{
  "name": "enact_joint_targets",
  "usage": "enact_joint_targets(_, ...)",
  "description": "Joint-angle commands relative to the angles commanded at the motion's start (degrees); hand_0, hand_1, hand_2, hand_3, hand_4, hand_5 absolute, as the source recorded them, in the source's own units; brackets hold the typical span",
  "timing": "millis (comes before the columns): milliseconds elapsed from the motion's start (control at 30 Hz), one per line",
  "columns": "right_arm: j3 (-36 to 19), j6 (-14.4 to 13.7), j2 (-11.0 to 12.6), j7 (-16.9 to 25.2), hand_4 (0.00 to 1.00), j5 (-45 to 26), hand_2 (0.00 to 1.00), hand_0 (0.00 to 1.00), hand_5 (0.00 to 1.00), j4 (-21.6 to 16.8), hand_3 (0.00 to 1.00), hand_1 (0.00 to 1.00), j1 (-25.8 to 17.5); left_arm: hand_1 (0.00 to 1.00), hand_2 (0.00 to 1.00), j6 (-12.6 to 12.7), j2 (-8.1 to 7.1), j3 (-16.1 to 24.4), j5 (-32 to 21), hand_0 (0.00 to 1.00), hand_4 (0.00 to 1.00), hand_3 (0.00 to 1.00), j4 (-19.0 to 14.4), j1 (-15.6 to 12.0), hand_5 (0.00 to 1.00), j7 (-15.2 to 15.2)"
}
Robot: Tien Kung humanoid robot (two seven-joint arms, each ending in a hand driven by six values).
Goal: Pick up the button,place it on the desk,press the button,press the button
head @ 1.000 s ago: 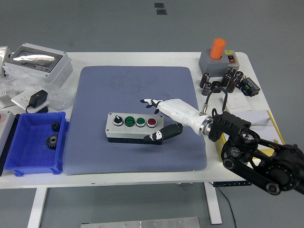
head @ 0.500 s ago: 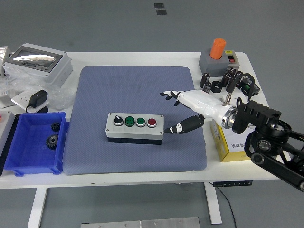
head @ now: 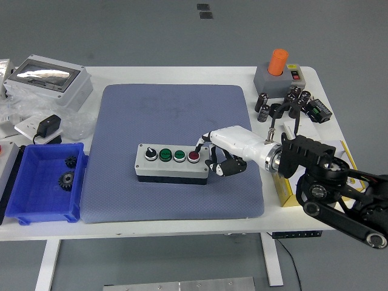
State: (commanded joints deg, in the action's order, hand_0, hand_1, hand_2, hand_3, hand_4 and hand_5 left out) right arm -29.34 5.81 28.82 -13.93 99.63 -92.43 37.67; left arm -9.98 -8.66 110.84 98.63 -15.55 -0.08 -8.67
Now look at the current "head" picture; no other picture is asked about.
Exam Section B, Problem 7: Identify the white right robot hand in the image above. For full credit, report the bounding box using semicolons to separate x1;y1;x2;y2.
193;125;270;177

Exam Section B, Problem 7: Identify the grey four-button control box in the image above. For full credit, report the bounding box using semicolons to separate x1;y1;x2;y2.
134;142;210;186

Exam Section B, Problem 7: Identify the white and yellow cardboard box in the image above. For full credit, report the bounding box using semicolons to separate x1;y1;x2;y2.
272;139;367;209

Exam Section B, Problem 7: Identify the black terminal module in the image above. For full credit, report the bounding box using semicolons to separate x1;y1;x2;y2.
304;98;333;124

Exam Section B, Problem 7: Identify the orange cylinder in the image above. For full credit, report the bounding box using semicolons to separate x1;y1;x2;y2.
267;48;289;77

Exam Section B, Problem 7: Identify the grey-blue mat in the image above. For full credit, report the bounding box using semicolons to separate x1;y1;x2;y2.
81;84;264;224

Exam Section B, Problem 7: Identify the black table control panel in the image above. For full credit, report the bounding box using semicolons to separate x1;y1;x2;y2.
272;230;323;239

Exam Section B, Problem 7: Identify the white table leg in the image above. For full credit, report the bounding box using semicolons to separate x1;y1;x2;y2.
35;239;61;291
260;233;284;287

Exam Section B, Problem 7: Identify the clear plastic bag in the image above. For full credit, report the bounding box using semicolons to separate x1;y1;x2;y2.
0;90;95;141

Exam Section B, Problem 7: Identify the large black gear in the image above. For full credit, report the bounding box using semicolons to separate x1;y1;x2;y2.
58;170;76;192

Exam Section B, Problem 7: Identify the black power adapter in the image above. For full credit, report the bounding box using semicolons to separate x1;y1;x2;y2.
32;114;62;145

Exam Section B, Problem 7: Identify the blue plastic bin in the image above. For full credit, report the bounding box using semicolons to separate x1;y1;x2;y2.
5;142;89;226

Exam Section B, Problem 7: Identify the white socket plate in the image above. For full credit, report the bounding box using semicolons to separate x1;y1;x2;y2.
14;117;64;144

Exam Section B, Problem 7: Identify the black ring nut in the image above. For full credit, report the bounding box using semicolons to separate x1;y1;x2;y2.
269;103;284;119

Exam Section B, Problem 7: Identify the grey switch box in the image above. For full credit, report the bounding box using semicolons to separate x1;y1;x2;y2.
253;62;306;99

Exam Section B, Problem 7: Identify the white wall switch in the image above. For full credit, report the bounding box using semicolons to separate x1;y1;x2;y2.
283;118;319;142

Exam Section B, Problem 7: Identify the black cable under table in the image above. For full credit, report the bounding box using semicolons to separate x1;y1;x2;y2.
266;232;303;291

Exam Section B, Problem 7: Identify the grey enclosure with clear lid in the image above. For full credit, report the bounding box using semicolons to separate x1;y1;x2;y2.
2;54;94;112

